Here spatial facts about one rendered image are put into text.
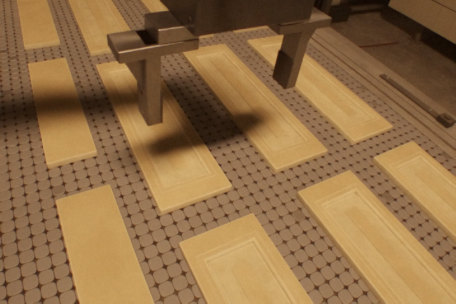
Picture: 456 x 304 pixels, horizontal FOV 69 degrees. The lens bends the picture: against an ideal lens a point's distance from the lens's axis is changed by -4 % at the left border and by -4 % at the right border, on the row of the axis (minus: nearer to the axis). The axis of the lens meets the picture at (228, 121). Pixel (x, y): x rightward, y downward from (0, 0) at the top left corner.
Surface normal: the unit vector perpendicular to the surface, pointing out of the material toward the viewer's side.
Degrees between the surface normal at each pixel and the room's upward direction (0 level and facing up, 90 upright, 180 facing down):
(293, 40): 90
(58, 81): 0
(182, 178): 11
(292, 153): 0
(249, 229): 0
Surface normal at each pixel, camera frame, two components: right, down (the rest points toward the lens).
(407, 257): 0.29, -0.78
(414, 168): 0.03, -0.86
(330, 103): -0.05, -0.69
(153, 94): 0.51, 0.61
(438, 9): -0.87, 0.23
